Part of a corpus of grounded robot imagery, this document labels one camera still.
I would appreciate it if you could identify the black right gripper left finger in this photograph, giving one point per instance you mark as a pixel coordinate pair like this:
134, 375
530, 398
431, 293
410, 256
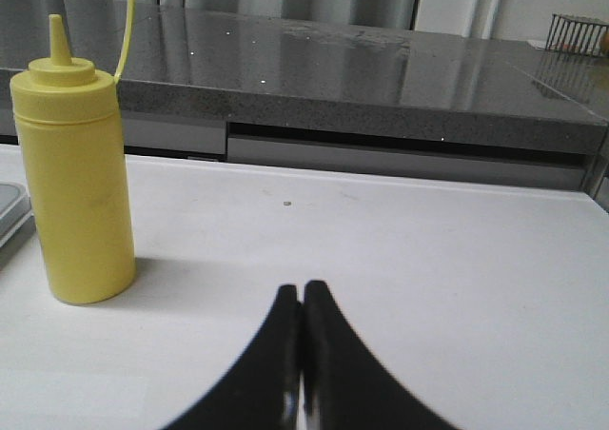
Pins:
261, 389

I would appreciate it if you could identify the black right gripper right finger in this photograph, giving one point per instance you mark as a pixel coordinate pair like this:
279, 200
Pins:
345, 386

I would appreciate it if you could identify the yellow squeeze bottle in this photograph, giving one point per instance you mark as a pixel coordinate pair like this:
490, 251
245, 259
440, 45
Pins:
70, 131

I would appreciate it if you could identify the grey digital kitchen scale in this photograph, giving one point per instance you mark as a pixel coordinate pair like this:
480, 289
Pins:
17, 224

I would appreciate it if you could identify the grey stone counter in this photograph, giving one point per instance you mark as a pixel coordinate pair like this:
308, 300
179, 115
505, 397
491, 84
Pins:
274, 92

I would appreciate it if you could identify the dark wire rack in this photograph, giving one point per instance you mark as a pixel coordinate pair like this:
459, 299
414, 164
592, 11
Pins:
577, 35

